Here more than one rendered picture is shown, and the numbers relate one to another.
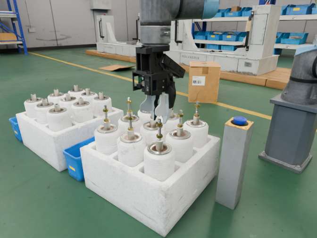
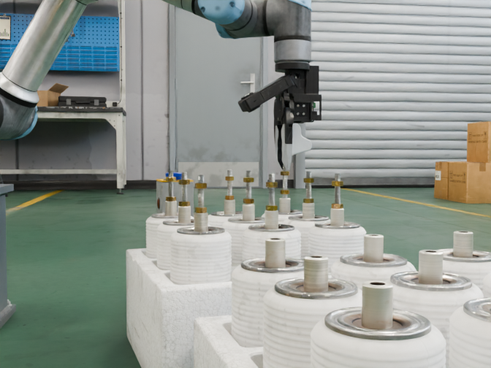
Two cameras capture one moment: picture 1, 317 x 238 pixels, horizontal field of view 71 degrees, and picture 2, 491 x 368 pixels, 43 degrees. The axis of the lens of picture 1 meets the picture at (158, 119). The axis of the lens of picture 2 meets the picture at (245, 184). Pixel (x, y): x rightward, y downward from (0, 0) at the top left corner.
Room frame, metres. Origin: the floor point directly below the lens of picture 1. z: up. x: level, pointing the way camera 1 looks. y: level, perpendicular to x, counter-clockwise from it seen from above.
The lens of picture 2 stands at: (1.67, 0.65, 0.38)
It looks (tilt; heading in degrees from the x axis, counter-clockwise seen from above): 3 degrees down; 215
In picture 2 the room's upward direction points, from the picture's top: straight up
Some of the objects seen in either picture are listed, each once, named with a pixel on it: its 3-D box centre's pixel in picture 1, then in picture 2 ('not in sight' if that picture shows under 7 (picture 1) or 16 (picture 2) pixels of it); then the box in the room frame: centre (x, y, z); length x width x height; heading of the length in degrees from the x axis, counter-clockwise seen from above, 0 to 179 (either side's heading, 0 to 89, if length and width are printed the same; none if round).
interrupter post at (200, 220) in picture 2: not in sight; (201, 223); (0.92, 0.04, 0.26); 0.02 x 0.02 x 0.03
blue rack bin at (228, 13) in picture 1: (236, 12); not in sight; (5.84, -1.85, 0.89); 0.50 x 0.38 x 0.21; 134
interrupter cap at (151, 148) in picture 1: (159, 148); (284, 212); (0.59, 0.00, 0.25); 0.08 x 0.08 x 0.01
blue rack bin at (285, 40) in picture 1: (294, 38); not in sight; (4.85, -2.80, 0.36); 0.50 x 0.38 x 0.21; 135
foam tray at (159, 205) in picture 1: (153, 162); (248, 309); (0.75, 0.02, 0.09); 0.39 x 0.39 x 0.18; 53
